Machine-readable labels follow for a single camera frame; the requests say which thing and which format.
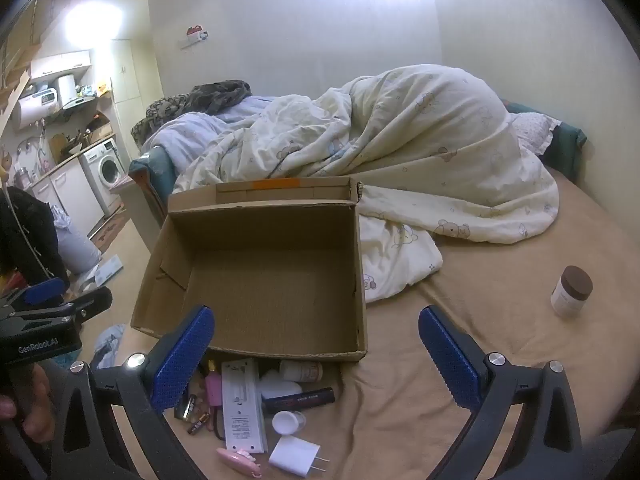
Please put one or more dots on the pale blue booklet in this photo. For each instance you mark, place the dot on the pale blue booklet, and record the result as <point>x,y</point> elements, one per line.
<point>109,270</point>

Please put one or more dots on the black cylindrical tube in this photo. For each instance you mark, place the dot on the black cylindrical tube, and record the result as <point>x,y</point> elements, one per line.
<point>300,397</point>

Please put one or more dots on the black jacket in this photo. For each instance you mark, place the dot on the black jacket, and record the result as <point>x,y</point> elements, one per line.
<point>25,240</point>

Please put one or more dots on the dark patterned blanket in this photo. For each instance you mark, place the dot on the dark patterned blanket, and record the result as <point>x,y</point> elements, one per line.
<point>220,92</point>

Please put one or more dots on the white kitchen base cabinet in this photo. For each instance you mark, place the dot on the white kitchen base cabinet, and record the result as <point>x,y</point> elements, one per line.
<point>75,195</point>

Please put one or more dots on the range hood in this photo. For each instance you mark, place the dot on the range hood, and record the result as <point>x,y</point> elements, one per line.
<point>65,90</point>

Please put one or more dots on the lavender blanket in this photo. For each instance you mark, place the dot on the lavender blanket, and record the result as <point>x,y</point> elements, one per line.
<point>190,132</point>

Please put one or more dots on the white pill bottle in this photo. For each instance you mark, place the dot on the white pill bottle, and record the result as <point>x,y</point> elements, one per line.
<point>300,371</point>

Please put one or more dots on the brown floor rug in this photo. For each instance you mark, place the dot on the brown floor rug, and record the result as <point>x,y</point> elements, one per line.
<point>107,230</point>

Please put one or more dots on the brown cardboard box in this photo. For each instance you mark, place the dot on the brown cardboard box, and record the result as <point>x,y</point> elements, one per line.
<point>260,270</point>

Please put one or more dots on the pink lip balm tube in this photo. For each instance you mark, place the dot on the pink lip balm tube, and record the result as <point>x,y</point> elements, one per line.
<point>215,390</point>

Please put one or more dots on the cream bear print duvet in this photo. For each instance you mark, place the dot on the cream bear print duvet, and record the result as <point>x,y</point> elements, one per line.
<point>425,160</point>

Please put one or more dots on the pale laundry bag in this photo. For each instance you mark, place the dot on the pale laundry bag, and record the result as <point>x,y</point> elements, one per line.
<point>77,255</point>

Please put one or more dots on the small white jar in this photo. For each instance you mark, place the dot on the small white jar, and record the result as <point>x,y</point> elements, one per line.
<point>287,422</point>

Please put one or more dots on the white water heater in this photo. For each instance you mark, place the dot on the white water heater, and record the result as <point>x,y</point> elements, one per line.
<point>35,107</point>

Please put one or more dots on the white wall cabinet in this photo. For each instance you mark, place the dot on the white wall cabinet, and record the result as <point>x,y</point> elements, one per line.
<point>60,64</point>

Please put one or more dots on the white power adapter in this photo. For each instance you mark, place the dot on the white power adapter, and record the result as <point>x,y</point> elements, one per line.
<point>292,455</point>

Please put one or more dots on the wall shelf with toy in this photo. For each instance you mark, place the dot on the wall shelf with toy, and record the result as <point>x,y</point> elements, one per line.
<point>196,35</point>

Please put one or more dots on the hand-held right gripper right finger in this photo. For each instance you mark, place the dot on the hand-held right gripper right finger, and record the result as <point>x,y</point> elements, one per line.
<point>450,355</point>

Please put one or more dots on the tall white wardrobe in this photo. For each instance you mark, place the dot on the tall white wardrobe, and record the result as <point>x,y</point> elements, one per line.
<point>130,75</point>

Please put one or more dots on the white power strip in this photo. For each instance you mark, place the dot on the white power strip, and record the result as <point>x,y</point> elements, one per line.
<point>242,410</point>

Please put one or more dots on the person's left hand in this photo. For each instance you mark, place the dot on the person's left hand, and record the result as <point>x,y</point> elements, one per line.
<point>42,410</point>

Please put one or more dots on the white washing machine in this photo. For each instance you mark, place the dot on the white washing machine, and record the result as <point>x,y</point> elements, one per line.
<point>105,170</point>

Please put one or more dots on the wooden staircase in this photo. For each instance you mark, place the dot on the wooden staircase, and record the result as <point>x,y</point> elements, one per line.
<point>15,95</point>

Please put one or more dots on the black gold battery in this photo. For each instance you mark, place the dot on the black gold battery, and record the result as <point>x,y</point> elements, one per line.
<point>187,407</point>
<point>197,424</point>

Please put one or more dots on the bed with tan sheet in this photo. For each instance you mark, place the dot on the bed with tan sheet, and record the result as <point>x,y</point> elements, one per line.
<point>500,285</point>

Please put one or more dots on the floral ruffled pillow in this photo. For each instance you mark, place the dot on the floral ruffled pillow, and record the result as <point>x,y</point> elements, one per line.
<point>532,130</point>

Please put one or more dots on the white jar brown lid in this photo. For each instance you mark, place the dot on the white jar brown lid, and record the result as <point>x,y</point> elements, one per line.
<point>570,295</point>

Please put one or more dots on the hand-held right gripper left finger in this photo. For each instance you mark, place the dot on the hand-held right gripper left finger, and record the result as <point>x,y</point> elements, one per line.
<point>182,360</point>

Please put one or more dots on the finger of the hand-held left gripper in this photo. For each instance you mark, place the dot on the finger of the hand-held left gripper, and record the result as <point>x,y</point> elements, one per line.
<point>45,292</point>
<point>90,302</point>

